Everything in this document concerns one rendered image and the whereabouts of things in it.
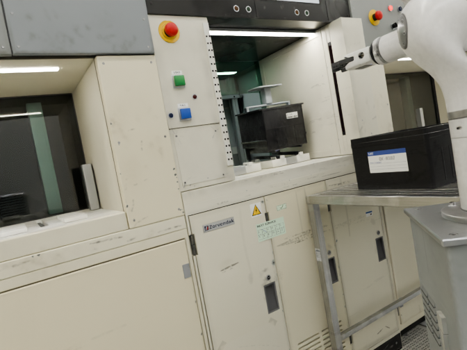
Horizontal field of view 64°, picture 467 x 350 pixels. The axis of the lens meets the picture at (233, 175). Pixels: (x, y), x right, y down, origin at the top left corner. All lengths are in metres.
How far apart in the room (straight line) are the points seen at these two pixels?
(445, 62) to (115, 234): 0.85
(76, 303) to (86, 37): 0.69
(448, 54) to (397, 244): 1.16
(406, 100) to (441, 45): 1.99
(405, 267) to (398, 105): 1.19
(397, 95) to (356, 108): 1.14
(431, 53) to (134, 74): 0.75
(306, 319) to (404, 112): 1.67
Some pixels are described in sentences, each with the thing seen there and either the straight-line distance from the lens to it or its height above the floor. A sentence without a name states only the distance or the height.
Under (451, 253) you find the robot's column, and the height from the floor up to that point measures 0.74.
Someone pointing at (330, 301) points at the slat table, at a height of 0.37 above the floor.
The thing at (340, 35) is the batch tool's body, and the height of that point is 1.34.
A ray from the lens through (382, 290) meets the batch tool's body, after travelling 1.75.
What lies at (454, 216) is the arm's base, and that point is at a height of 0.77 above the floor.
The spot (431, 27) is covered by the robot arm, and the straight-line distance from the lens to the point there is 0.76.
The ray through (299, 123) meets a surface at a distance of 1.66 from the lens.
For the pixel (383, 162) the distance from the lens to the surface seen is 1.25.
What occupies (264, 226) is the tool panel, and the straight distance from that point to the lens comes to 1.27.
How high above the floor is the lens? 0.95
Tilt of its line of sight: 3 degrees down
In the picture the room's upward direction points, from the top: 10 degrees counter-clockwise
